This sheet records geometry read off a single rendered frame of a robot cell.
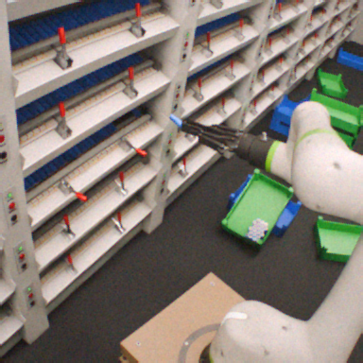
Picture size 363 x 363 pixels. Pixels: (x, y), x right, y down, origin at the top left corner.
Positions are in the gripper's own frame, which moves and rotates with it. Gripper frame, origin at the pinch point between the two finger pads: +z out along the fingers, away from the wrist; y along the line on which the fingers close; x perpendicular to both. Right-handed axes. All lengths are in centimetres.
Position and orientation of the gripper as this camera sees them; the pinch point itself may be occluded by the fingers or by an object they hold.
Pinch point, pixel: (194, 128)
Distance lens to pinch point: 131.1
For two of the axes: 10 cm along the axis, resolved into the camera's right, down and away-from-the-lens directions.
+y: -5.6, 4.8, -6.8
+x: -0.2, 8.1, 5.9
